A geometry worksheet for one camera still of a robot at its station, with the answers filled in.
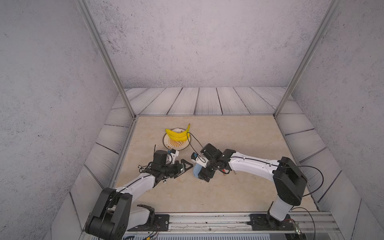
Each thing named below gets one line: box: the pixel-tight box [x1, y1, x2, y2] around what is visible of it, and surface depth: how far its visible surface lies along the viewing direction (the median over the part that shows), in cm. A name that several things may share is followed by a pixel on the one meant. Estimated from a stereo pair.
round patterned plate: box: [162, 127, 192, 151], surface depth 106 cm
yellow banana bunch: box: [165, 123, 191, 142], surface depth 106 cm
